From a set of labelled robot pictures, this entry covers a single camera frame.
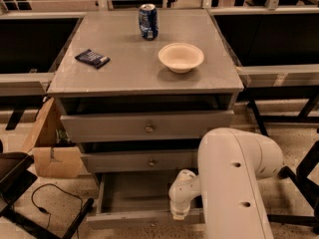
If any grey middle drawer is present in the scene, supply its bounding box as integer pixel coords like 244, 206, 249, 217
81, 149, 197, 173

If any grey desk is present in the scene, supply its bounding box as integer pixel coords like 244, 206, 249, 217
210, 7, 319, 134
0, 12, 84, 130

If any blue soda can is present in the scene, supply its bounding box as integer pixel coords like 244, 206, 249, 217
139, 4, 159, 40

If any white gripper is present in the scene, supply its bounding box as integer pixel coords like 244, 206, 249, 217
168, 169, 200, 220

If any grey top drawer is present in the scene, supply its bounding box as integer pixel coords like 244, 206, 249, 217
61, 111, 234, 143

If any black cable on floor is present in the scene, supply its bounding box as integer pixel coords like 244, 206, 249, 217
30, 182, 85, 239

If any left grey desk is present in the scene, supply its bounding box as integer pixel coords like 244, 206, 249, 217
0, 12, 84, 130

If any grey drawer cabinet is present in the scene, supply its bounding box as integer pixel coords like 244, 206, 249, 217
47, 9, 245, 197

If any grey bottom drawer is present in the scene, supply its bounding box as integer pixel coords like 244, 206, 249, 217
87, 170, 203, 229

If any white paper bowl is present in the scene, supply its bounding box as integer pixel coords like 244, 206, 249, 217
159, 43, 204, 74

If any black chair left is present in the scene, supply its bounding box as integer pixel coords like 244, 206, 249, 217
0, 151, 94, 239

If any grey drawer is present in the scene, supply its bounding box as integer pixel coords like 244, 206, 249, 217
61, 111, 234, 143
81, 149, 197, 173
87, 170, 203, 229

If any cardboard box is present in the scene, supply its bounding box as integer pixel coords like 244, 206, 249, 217
21, 99, 83, 178

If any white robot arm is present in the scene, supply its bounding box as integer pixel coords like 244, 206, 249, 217
168, 127, 283, 239

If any black chair base right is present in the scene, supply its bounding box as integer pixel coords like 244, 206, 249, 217
267, 140, 319, 234

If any right grey desk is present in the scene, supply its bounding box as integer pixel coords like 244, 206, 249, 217
210, 7, 319, 134

